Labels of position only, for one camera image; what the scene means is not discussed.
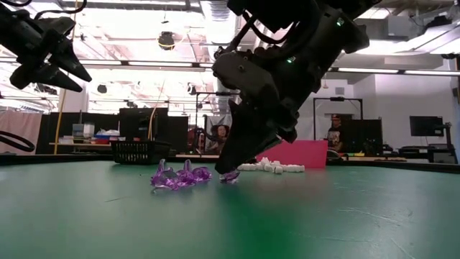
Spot pink plastic bin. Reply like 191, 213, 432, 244
255, 139, 328, 169

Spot black slotted plastic basket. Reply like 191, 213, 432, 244
110, 140, 173, 165

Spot dark office desk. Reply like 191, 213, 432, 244
397, 142, 459, 165

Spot black wall monitor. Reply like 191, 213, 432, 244
409, 115, 445, 137

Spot pink curtain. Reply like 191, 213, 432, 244
0, 109, 43, 155

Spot black metal frame stand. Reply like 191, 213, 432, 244
312, 96, 364, 142

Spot silver ventilation duct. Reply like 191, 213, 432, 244
200, 0, 239, 95

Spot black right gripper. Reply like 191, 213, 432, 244
211, 42, 323, 175

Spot large black screen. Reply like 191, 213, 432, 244
341, 118, 384, 155

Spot clear plastic storage boxes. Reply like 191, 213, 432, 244
71, 122, 96, 140

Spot green table mat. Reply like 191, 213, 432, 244
0, 160, 460, 259

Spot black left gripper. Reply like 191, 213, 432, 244
0, 9, 93, 93

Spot yellow power cable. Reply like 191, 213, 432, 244
52, 0, 80, 155
147, 77, 167, 141

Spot black room partition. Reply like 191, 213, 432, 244
39, 111, 120, 155
118, 106, 190, 154

